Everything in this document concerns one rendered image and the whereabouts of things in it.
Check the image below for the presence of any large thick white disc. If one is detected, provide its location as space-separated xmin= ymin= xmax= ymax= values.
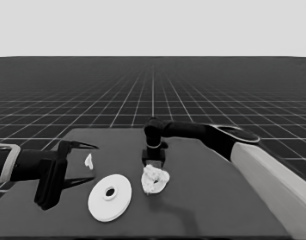
xmin=87 ymin=173 xmax=133 ymax=223

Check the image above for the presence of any small white T-shaped piece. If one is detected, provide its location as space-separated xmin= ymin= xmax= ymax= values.
xmin=84 ymin=152 xmax=95 ymax=171

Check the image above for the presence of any white round carrier with pins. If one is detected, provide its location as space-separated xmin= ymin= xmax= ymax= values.
xmin=140 ymin=168 xmax=170 ymax=196

